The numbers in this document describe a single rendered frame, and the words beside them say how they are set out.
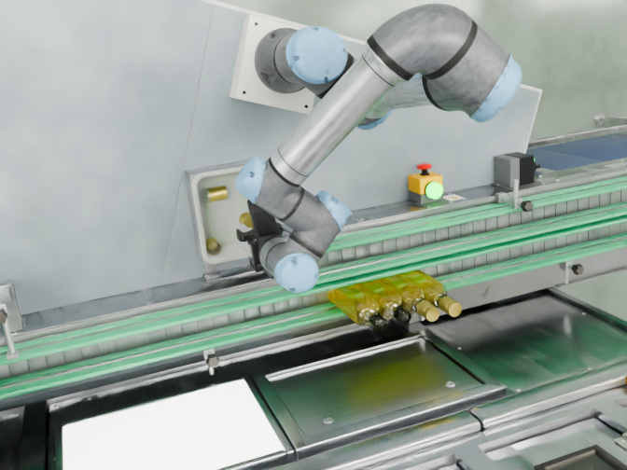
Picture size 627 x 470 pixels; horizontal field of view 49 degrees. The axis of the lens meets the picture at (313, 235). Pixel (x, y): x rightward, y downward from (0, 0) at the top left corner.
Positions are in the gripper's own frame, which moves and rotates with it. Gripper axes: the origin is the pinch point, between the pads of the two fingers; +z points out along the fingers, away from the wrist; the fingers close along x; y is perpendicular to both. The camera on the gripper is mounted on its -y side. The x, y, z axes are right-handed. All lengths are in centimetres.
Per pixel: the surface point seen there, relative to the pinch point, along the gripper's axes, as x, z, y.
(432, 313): 31.7, -24.1, 22.7
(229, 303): -8.0, -0.4, 17.8
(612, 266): 107, 4, 39
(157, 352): -26.6, -2.2, 24.3
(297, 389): 0.3, -17.6, 34.7
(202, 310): -14.7, -0.5, 17.6
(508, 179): 76, 10, 7
